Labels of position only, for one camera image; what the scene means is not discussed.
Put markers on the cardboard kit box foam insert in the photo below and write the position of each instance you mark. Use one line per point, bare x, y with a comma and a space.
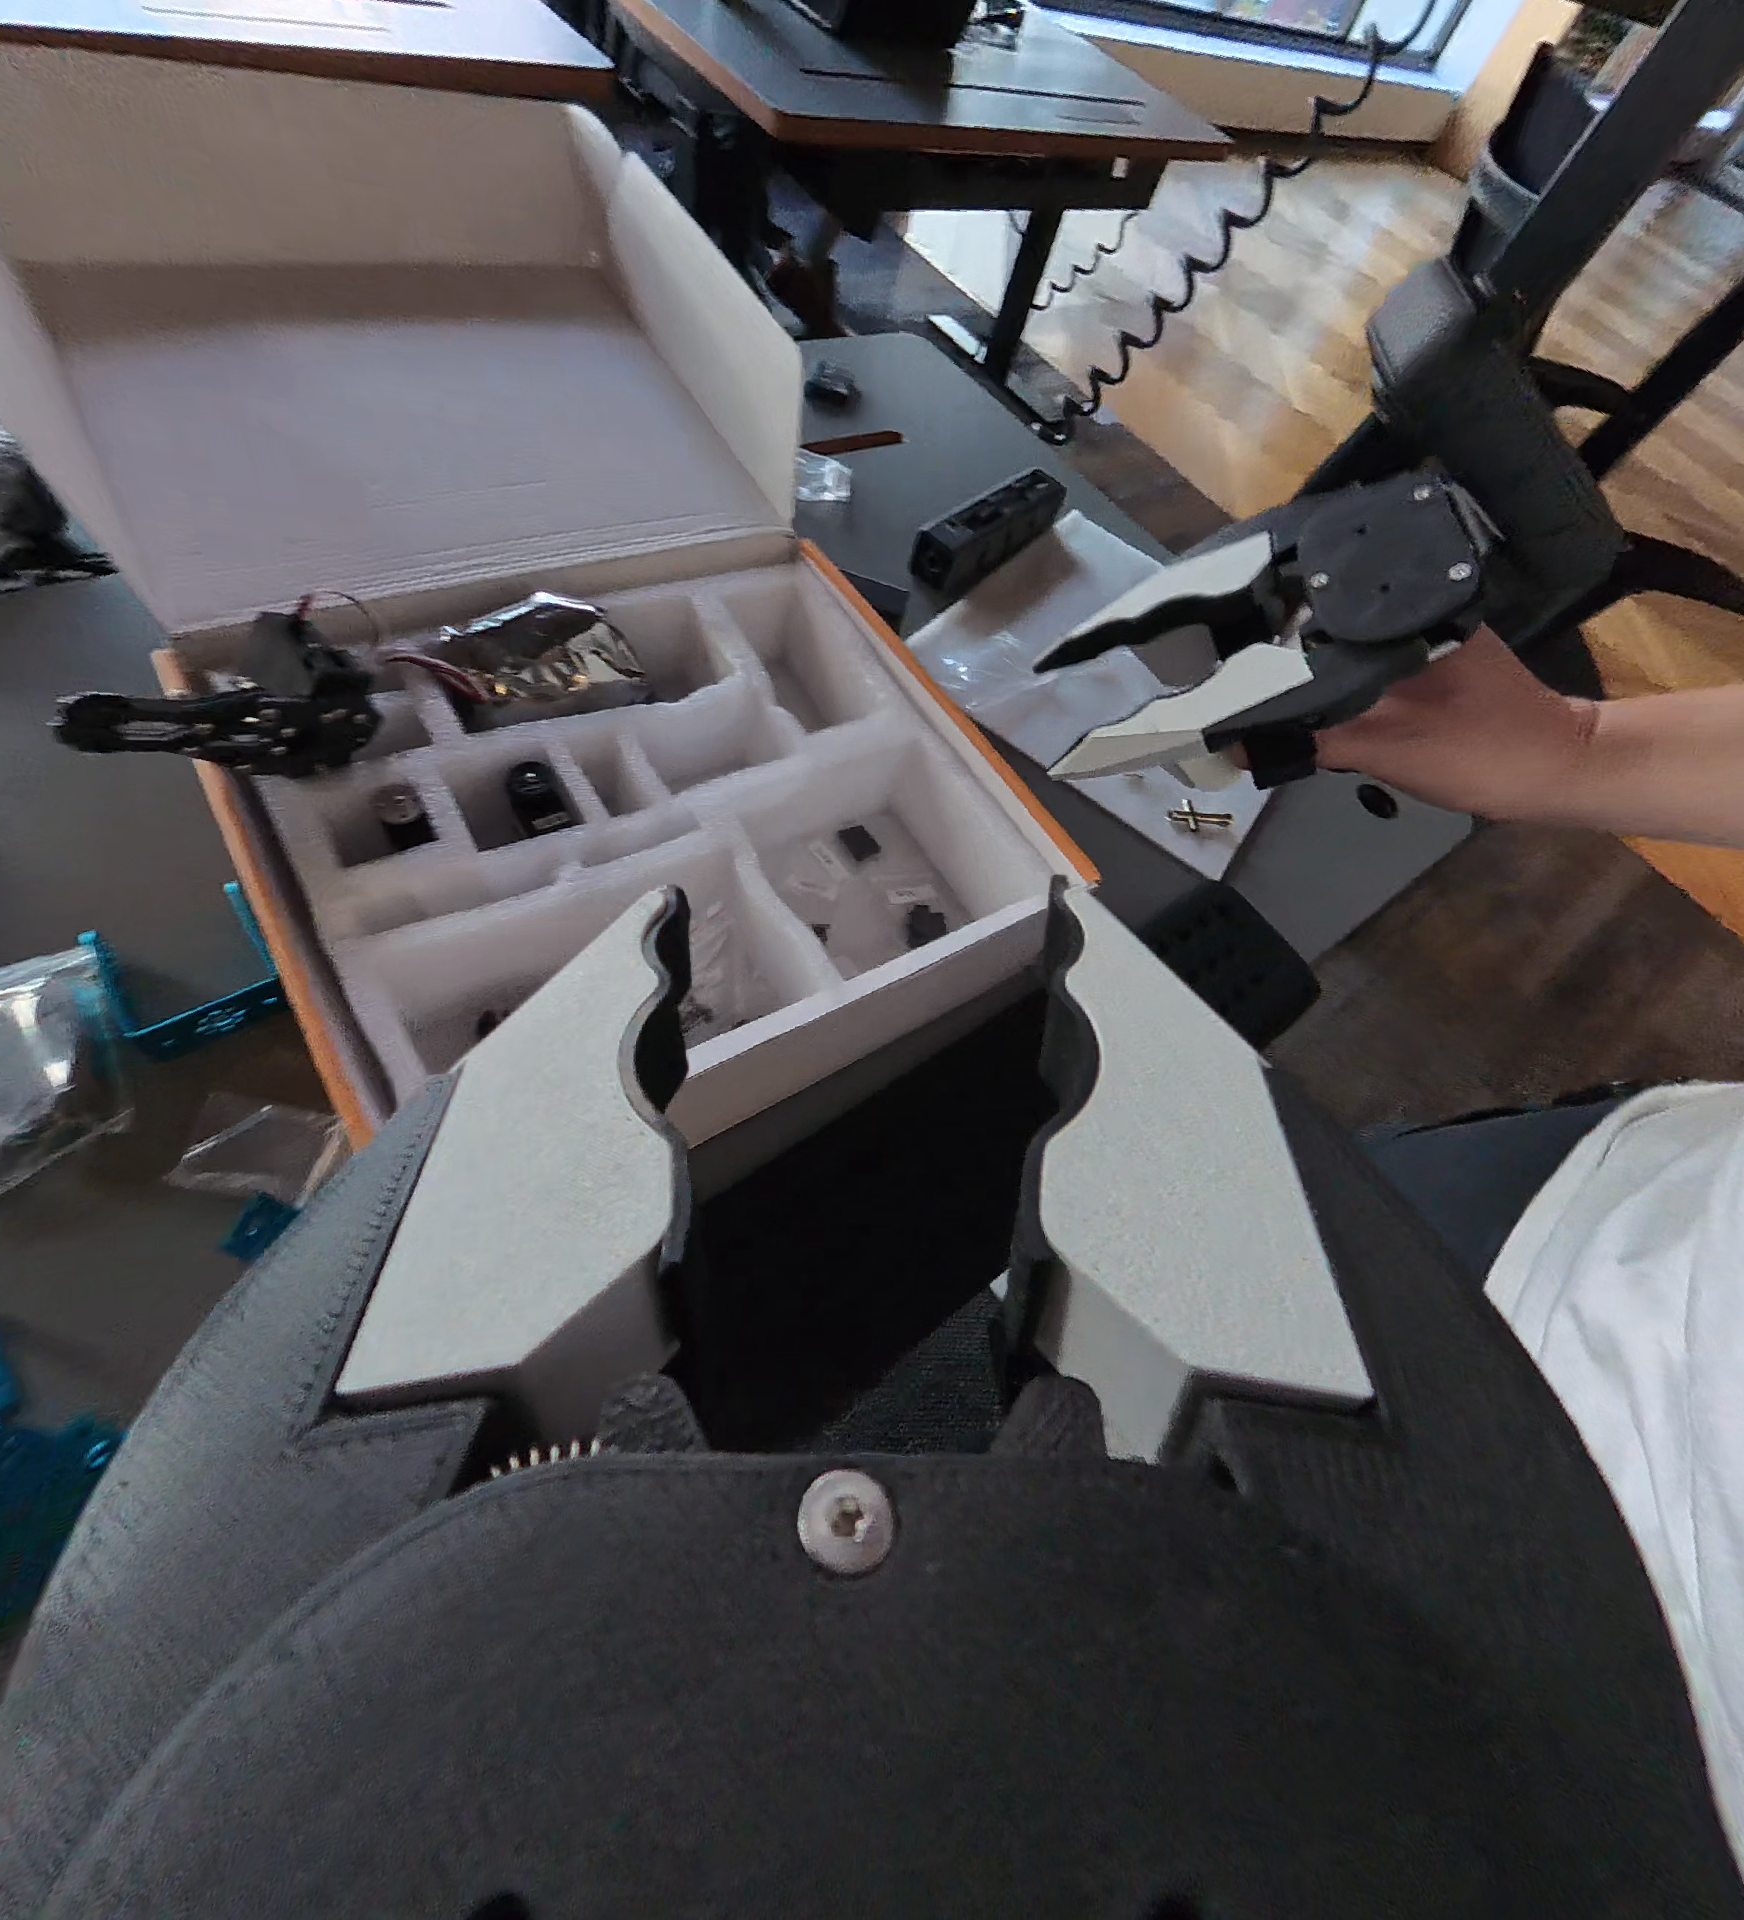
362, 376

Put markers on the large clear plastic sheet bag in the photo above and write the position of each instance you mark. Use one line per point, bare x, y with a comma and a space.
1008, 644

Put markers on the grey desk with slot cutout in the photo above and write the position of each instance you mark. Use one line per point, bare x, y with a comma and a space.
362, 53

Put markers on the black rectangular battery holder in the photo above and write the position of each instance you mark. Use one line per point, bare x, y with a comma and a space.
985, 524

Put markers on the dark desk with wooden edge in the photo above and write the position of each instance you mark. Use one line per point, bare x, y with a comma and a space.
887, 104

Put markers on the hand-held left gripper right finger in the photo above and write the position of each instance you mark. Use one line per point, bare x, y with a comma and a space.
1189, 1199

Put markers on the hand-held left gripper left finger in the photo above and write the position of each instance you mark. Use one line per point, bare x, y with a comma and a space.
514, 1199

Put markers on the black electronic box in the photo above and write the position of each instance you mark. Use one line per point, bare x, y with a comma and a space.
887, 14

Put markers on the silver foil bag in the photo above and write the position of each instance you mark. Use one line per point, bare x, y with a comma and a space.
558, 653

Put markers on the metal cross wrench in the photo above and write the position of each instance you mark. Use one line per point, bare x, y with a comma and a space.
1203, 819

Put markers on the flat clear plastic bag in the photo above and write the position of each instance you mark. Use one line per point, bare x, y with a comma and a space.
258, 1147

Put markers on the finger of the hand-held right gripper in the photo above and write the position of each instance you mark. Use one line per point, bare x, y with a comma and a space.
1203, 583
1203, 705

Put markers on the small black plastic part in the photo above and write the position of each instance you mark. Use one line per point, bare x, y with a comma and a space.
925, 923
857, 843

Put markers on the small cylindrical motor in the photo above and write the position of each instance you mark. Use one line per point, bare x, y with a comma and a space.
400, 825

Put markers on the blue metal bracket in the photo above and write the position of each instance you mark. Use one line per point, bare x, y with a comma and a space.
261, 1227

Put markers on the black servo motor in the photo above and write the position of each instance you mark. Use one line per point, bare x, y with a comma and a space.
536, 801

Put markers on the tiny clear plastic bag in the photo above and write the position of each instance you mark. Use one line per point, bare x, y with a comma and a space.
823, 477

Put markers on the person's right forearm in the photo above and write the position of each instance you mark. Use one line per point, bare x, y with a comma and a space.
1713, 766

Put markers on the small black object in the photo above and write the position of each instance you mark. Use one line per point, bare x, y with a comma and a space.
832, 388

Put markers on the black desk frame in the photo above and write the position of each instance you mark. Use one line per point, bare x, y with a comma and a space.
1609, 165

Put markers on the blue metal channel beam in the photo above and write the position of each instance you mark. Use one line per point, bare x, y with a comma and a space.
211, 1020

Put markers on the person's white shirt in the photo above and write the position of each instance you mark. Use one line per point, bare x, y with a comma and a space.
1713, 1350

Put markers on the small bag of screws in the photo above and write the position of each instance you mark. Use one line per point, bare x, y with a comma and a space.
717, 975

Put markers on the person's right hand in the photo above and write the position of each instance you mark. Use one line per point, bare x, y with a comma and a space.
1488, 736

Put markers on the large bag with black disc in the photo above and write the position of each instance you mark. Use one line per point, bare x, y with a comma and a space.
16, 1080

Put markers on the black perforated desk pad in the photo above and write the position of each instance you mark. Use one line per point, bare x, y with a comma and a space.
1233, 968

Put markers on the pale grey sheet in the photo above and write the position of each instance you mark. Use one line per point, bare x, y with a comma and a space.
1322, 885

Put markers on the black armchair on wheels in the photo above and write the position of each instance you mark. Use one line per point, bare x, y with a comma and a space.
1501, 419

